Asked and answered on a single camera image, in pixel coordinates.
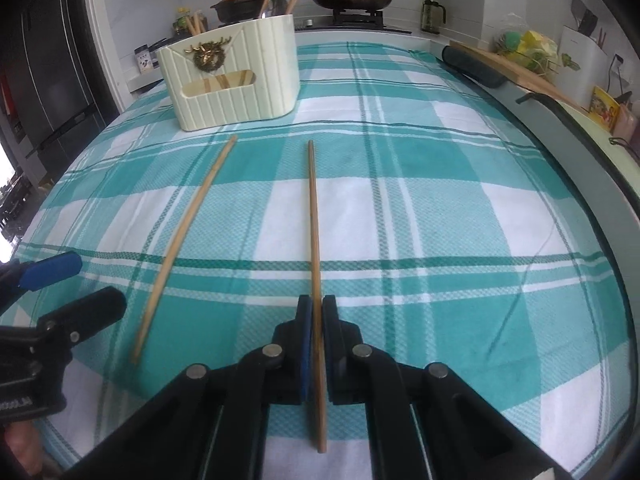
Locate glass kettle black frame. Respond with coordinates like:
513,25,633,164
421,0,447,36

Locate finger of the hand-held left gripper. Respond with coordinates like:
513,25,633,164
37,287,127,357
0,252,84,302

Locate cream ribbed utensil holder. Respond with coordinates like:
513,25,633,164
157,14,301,132

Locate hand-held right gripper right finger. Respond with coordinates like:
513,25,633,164
323,295,572,480

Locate person's left hand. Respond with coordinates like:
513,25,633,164
0,417,43,468

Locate black white spice box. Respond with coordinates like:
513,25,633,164
133,44,153,75

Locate black gas stove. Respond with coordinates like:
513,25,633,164
295,7,413,35

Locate black padded roll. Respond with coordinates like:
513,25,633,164
440,45,507,89

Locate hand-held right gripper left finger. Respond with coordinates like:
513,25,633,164
60,295,314,480

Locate black refrigerator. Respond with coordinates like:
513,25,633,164
0,0,117,188

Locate wooden cutting board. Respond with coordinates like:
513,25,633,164
450,40,587,112

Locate colourful printed box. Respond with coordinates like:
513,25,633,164
590,86,622,129

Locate plastic bag yellow green contents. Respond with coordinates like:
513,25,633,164
492,14,559,82

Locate teal white plaid tablecloth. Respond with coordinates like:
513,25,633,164
17,42,636,480

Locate pale green tray black rim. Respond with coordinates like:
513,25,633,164
515,91,640,203

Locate black clay pot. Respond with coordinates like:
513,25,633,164
210,0,268,25

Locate white knife holder box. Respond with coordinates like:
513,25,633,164
554,25,614,112

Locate grey spatula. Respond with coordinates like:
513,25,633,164
570,0,599,36

